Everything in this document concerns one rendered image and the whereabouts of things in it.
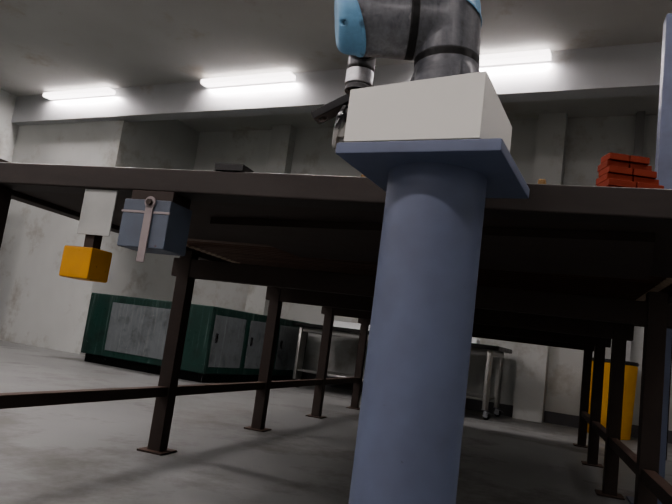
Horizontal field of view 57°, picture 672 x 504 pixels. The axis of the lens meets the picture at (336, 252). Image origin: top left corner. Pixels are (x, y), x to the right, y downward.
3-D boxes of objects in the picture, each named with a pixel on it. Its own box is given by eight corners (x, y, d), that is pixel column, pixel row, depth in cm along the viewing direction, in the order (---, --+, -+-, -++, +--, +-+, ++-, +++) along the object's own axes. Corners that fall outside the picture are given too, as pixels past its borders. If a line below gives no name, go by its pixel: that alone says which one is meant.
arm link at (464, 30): (488, 47, 105) (491, -24, 108) (410, 41, 105) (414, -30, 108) (471, 80, 117) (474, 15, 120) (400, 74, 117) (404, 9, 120)
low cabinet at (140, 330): (193, 364, 834) (202, 310, 845) (302, 383, 756) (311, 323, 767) (76, 360, 663) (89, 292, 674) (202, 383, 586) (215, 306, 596)
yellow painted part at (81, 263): (86, 279, 153) (104, 186, 156) (57, 275, 156) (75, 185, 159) (107, 283, 161) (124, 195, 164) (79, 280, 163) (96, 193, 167)
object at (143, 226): (158, 263, 146) (171, 188, 149) (109, 258, 151) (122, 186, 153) (183, 270, 157) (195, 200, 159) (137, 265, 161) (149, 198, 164)
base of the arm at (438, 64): (475, 89, 99) (477, 32, 101) (388, 102, 106) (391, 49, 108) (497, 124, 112) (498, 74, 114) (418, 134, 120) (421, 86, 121)
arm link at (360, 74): (342, 66, 165) (352, 80, 173) (340, 82, 165) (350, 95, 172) (369, 65, 163) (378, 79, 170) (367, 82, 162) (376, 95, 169)
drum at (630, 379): (629, 437, 612) (633, 363, 622) (639, 443, 568) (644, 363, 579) (579, 429, 624) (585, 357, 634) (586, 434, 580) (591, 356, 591)
